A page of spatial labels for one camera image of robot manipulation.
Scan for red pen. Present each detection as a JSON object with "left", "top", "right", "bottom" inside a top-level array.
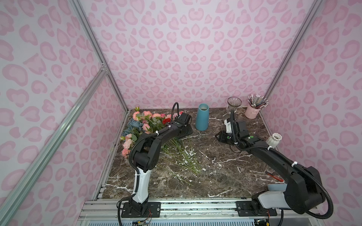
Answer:
[{"left": 265, "top": 171, "right": 284, "bottom": 182}]

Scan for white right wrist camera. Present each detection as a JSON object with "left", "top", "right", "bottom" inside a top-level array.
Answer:
[{"left": 224, "top": 118, "right": 232, "bottom": 134}]

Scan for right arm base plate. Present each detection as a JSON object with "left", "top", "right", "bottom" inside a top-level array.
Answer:
[{"left": 236, "top": 200, "right": 278, "bottom": 218}]

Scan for red carnation flower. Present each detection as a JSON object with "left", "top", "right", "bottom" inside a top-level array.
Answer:
[{"left": 162, "top": 118, "right": 172, "bottom": 124}]

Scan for white ribbed ceramic vase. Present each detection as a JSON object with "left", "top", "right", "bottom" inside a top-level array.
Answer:
[{"left": 266, "top": 133, "right": 282, "bottom": 148}]

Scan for pink cup of straws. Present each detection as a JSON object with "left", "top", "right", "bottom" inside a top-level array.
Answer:
[{"left": 245, "top": 94, "right": 269, "bottom": 119}]

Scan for blue grey artificial flower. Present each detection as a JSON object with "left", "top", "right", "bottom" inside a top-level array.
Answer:
[{"left": 122, "top": 119, "right": 143, "bottom": 137}]

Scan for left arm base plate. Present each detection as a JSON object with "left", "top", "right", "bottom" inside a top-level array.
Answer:
[{"left": 121, "top": 201, "right": 161, "bottom": 218}]

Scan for bunch of artificial flowers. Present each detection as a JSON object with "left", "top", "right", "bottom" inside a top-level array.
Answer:
[{"left": 120, "top": 103, "right": 193, "bottom": 175}]

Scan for teal cylindrical vase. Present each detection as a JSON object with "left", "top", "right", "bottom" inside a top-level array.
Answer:
[{"left": 195, "top": 103, "right": 209, "bottom": 131}]

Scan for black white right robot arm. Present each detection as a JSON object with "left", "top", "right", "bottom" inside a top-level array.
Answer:
[{"left": 215, "top": 112, "right": 334, "bottom": 219}]

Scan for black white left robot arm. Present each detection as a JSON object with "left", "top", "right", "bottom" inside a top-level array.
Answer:
[{"left": 117, "top": 113, "right": 193, "bottom": 218}]

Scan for clear ribbed glass vase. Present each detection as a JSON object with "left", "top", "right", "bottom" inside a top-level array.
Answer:
[{"left": 224, "top": 97, "right": 242, "bottom": 118}]

